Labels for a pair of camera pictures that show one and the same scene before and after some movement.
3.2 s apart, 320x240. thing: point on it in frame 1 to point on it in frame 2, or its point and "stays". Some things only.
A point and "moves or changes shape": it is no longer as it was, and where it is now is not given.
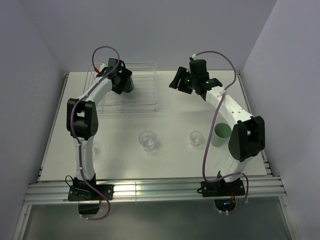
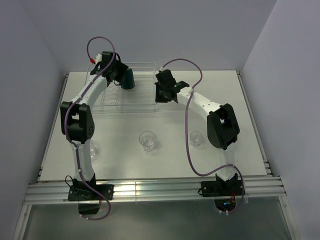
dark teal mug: (129, 86) moves or changes shape
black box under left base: (88, 208) stays
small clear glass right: (196, 138) stays
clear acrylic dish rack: (141, 99) stays
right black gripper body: (194, 82) to (160, 95)
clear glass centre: (147, 139) stays
